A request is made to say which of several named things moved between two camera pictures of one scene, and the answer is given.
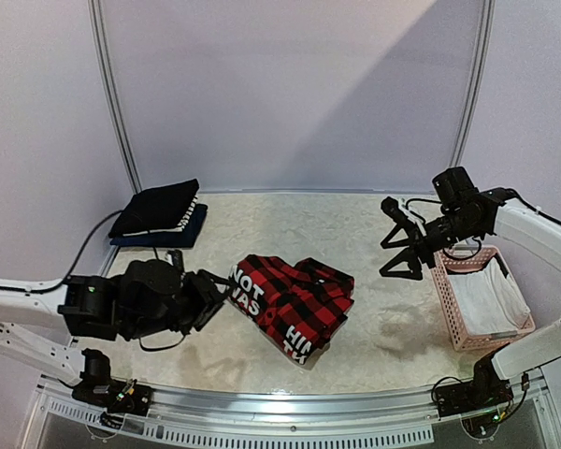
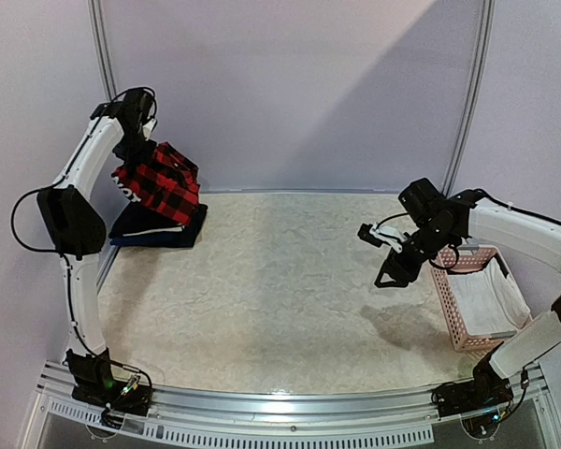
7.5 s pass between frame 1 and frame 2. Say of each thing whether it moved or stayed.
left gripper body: moved
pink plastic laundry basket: stayed
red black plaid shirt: moved
